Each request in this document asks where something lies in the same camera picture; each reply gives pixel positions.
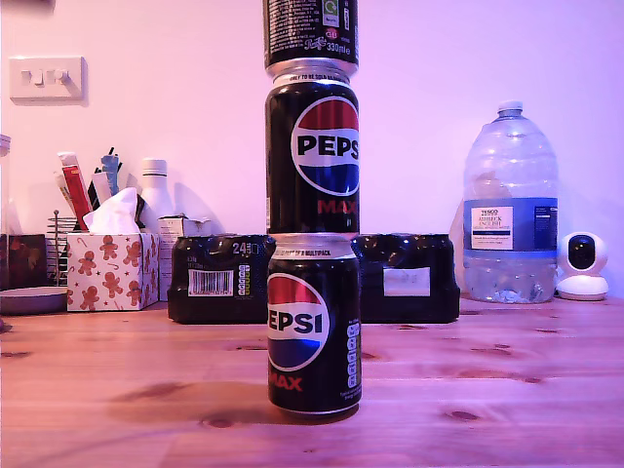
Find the black Pepsi Max can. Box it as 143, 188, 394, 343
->
266, 232, 364, 418
264, 76, 362, 235
261, 0, 361, 79

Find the black Pepsi Max multipack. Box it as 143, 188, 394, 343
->
167, 232, 462, 324

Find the beige stick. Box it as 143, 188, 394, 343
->
51, 170, 73, 215

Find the blue utensil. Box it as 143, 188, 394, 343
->
99, 154, 123, 196

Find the white strip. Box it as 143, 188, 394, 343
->
91, 173, 111, 209

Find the white tissue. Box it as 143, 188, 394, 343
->
82, 186, 141, 235

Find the white bottle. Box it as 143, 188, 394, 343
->
138, 158, 176, 231

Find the dark patterned box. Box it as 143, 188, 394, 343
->
0, 232, 49, 290

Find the small white carton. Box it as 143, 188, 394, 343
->
157, 215, 215, 301

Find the gingerbread print tissue box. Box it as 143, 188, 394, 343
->
65, 232, 161, 312

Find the grey plate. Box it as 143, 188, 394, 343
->
0, 286, 68, 316

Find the large clear water bottle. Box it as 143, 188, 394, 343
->
462, 99, 561, 304

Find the white wall switch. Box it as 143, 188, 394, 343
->
8, 55, 89, 105

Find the metal wire rack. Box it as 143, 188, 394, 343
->
46, 209, 68, 287

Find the small white round camera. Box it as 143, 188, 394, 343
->
556, 231, 610, 301

